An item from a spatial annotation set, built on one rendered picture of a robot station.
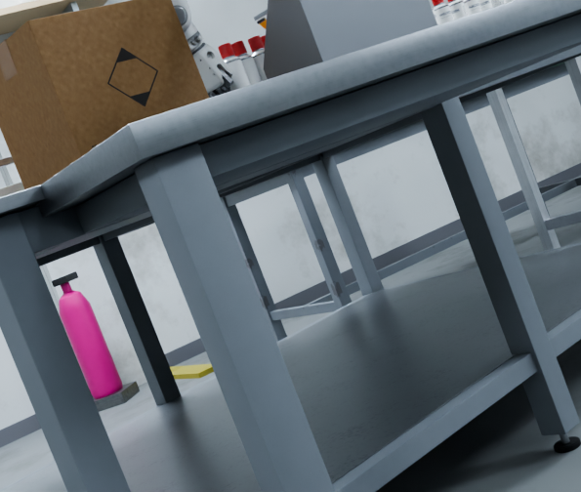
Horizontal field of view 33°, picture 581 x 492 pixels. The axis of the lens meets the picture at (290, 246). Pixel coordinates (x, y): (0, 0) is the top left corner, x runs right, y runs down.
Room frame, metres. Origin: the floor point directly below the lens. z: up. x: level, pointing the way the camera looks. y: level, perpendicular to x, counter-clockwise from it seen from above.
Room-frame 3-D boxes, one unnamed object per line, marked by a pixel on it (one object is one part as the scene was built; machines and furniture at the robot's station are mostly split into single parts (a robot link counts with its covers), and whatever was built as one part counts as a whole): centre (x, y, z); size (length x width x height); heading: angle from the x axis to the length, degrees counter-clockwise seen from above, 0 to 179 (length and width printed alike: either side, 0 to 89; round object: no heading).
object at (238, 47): (2.50, -0.06, 0.98); 0.05 x 0.05 x 0.20
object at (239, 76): (2.46, -0.03, 0.98); 0.05 x 0.05 x 0.20
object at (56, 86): (1.86, 0.23, 0.99); 0.30 x 0.24 x 0.27; 129
